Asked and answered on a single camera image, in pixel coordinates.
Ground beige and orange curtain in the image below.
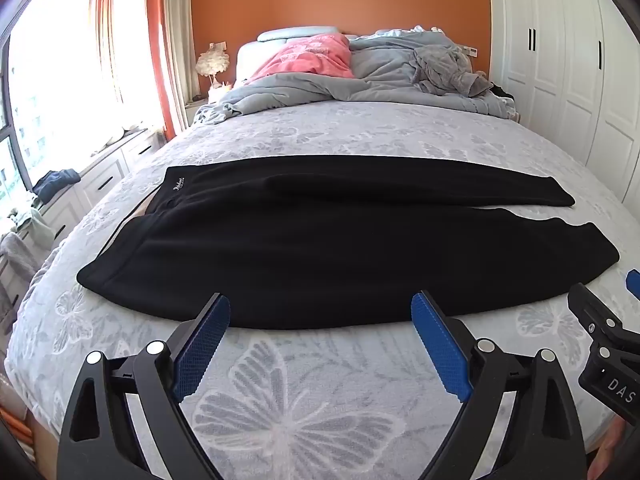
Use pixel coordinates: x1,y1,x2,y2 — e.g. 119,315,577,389
144,0,197,142

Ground black pants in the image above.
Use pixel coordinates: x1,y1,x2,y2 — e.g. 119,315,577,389
76,155,621,331

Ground bed with butterfly sheet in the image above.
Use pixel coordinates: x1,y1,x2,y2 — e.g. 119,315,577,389
5,100,640,461

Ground grey duvet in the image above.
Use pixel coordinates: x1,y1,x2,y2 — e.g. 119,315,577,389
192,30,521,126

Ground pale green cloth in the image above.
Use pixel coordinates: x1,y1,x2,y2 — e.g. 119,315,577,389
10,207,53,248

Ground white feather lamp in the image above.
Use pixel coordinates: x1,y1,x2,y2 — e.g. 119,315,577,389
196,42,231,91

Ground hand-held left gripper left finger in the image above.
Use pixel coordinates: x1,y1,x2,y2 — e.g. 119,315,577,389
57,292,232,480

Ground window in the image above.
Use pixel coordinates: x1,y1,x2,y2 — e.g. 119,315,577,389
0,0,161,201

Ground sheer orange curtain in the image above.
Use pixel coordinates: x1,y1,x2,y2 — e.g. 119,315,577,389
89,0,124,106

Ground blue cloth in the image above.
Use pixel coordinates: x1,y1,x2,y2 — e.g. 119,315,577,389
32,169,82,196

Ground grey towel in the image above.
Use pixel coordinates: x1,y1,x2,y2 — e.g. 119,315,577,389
0,232,41,301

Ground orange bed frame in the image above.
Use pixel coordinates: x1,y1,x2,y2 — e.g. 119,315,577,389
0,402,36,461

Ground white drawer cabinet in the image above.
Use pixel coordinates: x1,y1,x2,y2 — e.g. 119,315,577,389
0,127,166,311

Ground white wardrobe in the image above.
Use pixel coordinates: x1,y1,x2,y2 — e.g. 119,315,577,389
487,0,640,206

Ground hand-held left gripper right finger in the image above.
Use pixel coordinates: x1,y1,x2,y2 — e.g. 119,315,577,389
410,290,586,480

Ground crumpled grey garment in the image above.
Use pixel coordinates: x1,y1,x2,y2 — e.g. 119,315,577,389
410,42,493,97

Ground pink blanket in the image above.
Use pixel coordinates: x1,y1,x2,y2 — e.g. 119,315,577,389
245,34,353,83

